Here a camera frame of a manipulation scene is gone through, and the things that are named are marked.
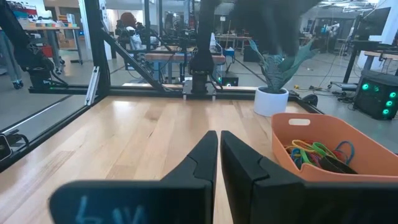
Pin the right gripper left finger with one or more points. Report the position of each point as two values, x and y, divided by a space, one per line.
174 202

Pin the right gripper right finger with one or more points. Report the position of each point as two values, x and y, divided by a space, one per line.
280 205

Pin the red rubber band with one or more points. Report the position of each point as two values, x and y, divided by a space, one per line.
317 158

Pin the yellow rubber band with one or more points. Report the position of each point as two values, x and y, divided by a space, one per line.
300 143

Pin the green rubber band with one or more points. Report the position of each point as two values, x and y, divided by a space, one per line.
320 149

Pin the black wide rubber band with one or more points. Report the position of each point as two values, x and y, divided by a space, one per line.
337 165

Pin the teal rubber band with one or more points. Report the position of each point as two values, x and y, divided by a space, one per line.
349 147

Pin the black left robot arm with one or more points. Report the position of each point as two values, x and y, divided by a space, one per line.
205 37

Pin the black neighbouring robot arm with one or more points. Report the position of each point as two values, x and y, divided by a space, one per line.
21 46

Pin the orange plastic bin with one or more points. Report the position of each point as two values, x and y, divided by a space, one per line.
373 155

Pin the blue box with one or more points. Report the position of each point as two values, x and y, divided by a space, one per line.
229 53

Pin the potted plant white pot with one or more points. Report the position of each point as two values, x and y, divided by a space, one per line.
270 102

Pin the black round object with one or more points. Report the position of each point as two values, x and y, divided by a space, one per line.
311 100

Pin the black desk stand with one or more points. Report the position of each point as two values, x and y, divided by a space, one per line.
351 62

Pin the black monitor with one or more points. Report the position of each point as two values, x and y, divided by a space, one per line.
373 21

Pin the wooden workbench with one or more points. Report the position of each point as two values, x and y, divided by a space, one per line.
183 57

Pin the computer tower green fans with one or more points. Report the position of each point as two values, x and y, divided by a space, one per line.
376 96

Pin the person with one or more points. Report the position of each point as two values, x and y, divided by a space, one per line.
133 34

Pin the cluttered work table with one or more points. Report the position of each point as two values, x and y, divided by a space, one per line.
53 28

